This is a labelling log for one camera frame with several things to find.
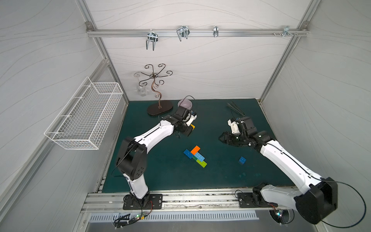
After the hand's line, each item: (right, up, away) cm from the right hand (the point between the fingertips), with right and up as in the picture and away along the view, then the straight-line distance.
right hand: (222, 138), depth 80 cm
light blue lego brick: (-12, -13, +8) cm, 20 cm away
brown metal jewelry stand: (-40, +19, +35) cm, 56 cm away
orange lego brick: (-15, -10, +11) cm, 21 cm away
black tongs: (+18, +20, +36) cm, 45 cm away
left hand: (-18, +4, +9) cm, 21 cm away
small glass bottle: (-52, +31, +19) cm, 63 cm away
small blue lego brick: (+14, -15, +8) cm, 22 cm away
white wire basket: (-70, +9, -11) cm, 71 cm away
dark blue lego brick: (-19, -12, +11) cm, 25 cm away
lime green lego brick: (-10, -17, +6) cm, 21 cm away
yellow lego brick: (-16, +6, +9) cm, 19 cm away
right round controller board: (+29, -38, -8) cm, 49 cm away
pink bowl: (-21, +21, +33) cm, 44 cm away
